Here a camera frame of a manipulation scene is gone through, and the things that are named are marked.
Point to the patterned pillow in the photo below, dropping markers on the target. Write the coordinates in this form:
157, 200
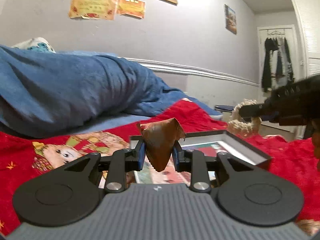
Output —
35, 44

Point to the white door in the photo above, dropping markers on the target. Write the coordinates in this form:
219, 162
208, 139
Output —
289, 32

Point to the orange wall certificate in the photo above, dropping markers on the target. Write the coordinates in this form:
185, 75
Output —
134, 8

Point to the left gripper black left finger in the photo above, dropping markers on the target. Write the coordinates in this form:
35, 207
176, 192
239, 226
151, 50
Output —
73, 191

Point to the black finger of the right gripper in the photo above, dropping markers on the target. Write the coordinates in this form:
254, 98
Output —
263, 110

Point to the cream braided scrunchie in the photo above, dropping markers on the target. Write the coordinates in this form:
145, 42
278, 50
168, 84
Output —
237, 126

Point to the brown triangular snack packet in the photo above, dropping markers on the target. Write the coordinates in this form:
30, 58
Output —
159, 138

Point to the dark clothes on door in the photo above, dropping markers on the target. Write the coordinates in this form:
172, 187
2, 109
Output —
277, 68

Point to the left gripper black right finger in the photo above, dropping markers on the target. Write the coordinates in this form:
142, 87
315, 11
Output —
244, 192

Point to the yellow red wall certificate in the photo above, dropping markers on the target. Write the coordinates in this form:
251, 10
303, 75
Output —
93, 9

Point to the black shallow cardboard box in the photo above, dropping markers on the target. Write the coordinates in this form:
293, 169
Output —
232, 145

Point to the blue fleece blanket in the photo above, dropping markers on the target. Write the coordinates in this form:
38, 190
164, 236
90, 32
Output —
45, 94

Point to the blue round stool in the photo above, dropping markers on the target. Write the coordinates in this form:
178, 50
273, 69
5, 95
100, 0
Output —
224, 109

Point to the small wall picture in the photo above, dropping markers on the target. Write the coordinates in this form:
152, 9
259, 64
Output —
230, 19

